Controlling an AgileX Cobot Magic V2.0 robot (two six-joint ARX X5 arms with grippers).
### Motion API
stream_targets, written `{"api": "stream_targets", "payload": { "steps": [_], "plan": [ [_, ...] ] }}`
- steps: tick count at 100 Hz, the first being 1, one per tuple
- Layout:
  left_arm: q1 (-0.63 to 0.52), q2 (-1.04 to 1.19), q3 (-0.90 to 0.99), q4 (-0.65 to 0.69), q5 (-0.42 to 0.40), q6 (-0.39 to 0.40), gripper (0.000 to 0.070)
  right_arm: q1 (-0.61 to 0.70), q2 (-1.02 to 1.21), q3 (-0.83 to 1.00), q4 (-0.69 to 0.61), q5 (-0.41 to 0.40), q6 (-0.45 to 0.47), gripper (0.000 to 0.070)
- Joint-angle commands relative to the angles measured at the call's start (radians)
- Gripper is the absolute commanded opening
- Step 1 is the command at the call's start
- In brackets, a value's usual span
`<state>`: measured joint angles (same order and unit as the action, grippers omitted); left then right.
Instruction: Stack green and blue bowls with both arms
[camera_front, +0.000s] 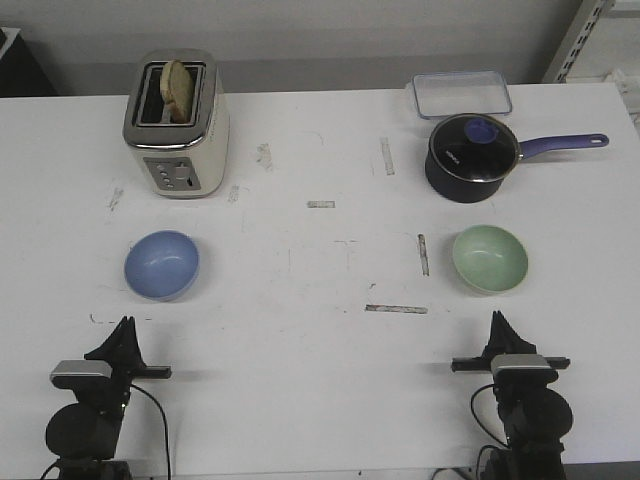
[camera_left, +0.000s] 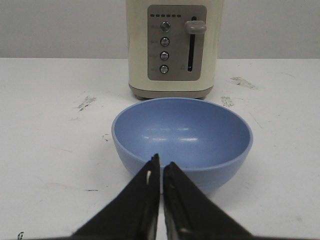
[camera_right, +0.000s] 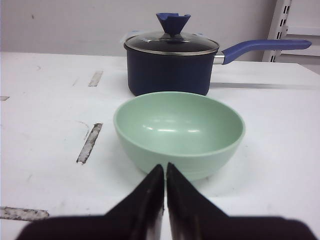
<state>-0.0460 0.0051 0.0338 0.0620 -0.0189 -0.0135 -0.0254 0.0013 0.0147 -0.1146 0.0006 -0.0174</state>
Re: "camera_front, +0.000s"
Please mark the green bowl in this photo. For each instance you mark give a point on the green bowl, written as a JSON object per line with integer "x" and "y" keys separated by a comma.
{"x": 489, "y": 258}

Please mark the slice of toast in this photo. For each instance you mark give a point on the slice of toast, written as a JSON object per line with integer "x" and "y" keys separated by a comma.
{"x": 177, "y": 89}

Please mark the grey metal shelf upright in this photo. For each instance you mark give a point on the grey metal shelf upright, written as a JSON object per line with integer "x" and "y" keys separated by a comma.
{"x": 574, "y": 40}

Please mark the glass pot lid blue knob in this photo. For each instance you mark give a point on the glass pot lid blue knob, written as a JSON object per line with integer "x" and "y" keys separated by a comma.
{"x": 474, "y": 147}

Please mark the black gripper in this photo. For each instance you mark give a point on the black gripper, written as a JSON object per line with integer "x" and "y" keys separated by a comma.
{"x": 114, "y": 351}
{"x": 503, "y": 339}

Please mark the cream and chrome toaster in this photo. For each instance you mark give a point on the cream and chrome toaster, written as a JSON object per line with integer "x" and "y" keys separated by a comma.
{"x": 180, "y": 161}

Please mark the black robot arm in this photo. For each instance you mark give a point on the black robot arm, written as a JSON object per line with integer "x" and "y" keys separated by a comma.
{"x": 534, "y": 417}
{"x": 84, "y": 435}

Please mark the clear plastic food container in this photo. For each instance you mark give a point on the clear plastic food container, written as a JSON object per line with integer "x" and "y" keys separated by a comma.
{"x": 442, "y": 94}

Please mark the blue bowl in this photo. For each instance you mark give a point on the blue bowl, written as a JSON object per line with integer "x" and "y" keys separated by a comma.
{"x": 162, "y": 266}

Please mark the dark blue saucepan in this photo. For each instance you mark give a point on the dark blue saucepan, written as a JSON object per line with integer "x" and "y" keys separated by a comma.
{"x": 462, "y": 191}

